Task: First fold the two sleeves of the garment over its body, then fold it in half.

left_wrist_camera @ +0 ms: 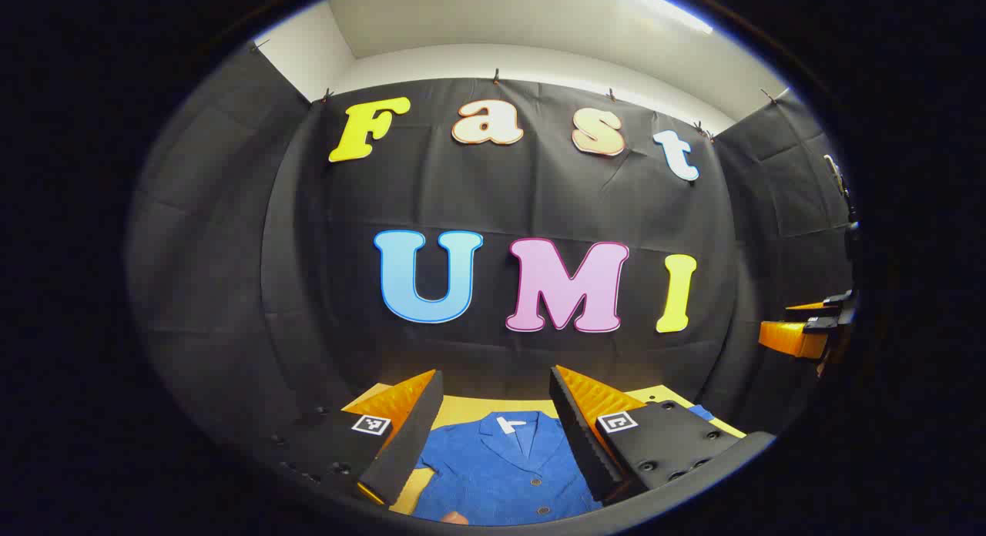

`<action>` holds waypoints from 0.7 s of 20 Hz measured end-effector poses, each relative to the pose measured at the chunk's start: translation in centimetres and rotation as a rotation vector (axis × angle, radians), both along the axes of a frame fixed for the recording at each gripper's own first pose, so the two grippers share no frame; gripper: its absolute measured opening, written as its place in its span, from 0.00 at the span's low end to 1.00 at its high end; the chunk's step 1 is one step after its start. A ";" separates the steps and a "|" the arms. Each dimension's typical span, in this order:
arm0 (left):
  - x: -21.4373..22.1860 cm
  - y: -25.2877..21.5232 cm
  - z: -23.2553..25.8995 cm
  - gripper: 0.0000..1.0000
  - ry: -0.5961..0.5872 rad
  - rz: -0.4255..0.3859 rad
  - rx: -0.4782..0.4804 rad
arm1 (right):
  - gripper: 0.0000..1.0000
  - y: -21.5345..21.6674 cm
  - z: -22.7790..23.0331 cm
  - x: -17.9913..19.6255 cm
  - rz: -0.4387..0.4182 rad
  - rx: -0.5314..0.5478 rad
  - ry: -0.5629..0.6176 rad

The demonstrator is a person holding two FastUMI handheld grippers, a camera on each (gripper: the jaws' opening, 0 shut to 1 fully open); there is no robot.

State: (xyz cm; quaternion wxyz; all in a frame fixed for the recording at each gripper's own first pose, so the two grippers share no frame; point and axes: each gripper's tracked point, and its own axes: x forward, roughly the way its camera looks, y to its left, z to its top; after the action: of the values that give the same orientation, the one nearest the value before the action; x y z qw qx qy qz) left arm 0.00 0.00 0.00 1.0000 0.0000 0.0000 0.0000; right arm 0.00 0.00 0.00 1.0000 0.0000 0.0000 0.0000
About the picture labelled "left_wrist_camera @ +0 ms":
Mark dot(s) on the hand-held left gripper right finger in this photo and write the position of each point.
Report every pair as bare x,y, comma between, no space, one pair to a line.
578,436

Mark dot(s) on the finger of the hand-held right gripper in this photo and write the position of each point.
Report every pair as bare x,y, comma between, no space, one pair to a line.
828,302
793,340

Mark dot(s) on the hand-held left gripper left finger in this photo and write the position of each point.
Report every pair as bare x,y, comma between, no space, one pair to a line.
412,443

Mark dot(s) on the blue button shirt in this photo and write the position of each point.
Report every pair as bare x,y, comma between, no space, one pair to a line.
501,474

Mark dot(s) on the row of cloth clips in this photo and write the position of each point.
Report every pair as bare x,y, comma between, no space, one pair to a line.
497,76

